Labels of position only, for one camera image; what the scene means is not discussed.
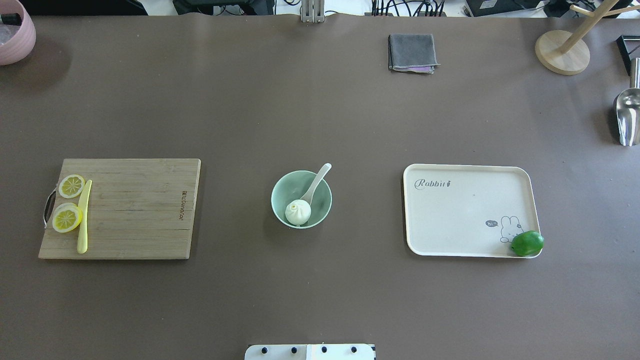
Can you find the white ceramic spoon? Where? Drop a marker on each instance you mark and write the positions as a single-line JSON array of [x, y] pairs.
[[308, 195]]

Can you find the white steamed bun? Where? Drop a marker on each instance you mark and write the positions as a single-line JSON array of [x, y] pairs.
[[298, 212]]

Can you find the light green bowl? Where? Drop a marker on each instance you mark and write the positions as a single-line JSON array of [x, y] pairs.
[[291, 187]]

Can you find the pink bowl with cubes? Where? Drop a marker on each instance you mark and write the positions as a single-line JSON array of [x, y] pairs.
[[17, 42]]

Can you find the cream rabbit tray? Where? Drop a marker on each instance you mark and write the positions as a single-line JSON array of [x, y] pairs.
[[466, 210]]

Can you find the grey folded cloth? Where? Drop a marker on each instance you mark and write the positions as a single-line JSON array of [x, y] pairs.
[[409, 52]]

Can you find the bamboo cutting board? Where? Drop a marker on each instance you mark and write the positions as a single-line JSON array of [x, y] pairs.
[[138, 209]]

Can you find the green lime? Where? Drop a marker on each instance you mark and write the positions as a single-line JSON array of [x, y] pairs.
[[529, 243]]

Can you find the yellow plastic knife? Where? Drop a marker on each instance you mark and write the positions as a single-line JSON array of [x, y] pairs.
[[83, 206]]

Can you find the stacked lemon slices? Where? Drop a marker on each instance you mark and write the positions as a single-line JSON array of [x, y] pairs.
[[66, 217]]

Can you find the wooden mug tree stand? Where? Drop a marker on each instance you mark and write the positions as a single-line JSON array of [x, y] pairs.
[[565, 53]]

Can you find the metal scoop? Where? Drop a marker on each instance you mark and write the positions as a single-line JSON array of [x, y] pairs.
[[627, 108]]

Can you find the aluminium frame post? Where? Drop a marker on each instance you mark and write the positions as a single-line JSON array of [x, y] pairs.
[[312, 11]]

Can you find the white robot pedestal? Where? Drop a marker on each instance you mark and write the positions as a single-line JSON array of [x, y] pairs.
[[322, 351]]

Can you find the lemon slice near handle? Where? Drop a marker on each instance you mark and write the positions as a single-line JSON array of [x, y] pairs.
[[71, 186]]

